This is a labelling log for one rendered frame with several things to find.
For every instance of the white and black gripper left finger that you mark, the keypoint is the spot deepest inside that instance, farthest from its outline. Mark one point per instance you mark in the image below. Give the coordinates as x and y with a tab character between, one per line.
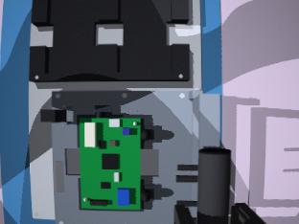
182	215

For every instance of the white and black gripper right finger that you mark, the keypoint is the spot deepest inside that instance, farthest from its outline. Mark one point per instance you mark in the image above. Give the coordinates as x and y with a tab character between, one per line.
241	213

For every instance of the green circuit board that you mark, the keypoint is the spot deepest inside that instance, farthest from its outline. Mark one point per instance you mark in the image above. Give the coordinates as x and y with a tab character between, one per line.
110	163

